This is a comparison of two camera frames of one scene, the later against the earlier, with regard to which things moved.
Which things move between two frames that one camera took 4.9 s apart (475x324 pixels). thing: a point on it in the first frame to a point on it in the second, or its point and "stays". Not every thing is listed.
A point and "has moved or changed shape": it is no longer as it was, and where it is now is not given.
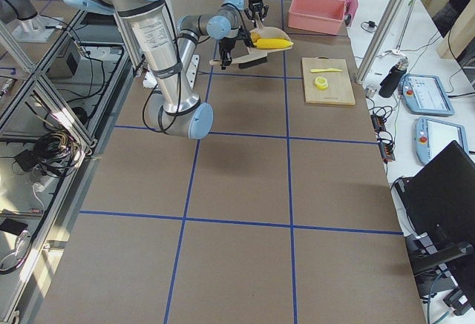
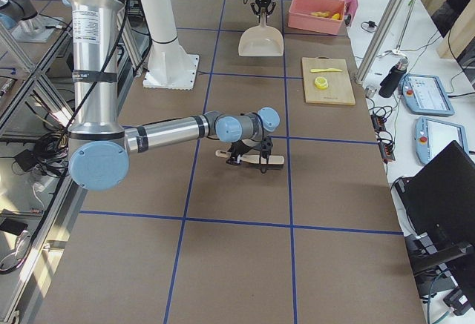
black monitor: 439,199 stays
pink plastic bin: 316,13 stays
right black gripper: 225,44 to 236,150
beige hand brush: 251,58 to 276,162
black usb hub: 387,150 stays
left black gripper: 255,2 to 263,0
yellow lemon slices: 320,83 stays
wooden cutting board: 327,81 stays
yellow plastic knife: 329,70 stays
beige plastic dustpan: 270,32 has moved or changed shape
